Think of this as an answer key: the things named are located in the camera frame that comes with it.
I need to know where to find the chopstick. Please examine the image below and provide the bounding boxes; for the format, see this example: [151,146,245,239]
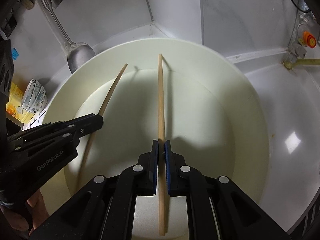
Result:
[158,54,166,236]
[74,63,128,193]

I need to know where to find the left hand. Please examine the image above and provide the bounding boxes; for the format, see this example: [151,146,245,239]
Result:
[1,190,49,236]

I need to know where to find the white grid cloth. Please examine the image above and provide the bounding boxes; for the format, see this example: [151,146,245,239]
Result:
[22,109,46,131]

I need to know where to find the stacked blue white bowls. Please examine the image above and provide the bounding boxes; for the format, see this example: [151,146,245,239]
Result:
[21,79,47,114]

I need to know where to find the yellow detergent bottle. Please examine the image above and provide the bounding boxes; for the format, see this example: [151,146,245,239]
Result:
[6,82,34,124]

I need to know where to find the hanging metal spoon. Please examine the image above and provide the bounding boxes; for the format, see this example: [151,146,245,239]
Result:
[39,0,95,74]

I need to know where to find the cream plastic basin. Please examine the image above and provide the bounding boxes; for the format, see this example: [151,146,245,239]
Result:
[39,37,270,240]

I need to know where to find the gas valve with orange knob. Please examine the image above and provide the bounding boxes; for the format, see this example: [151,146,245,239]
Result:
[289,12,319,59]

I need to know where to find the yellow gas hose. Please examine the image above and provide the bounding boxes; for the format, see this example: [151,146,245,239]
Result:
[283,58,320,69]

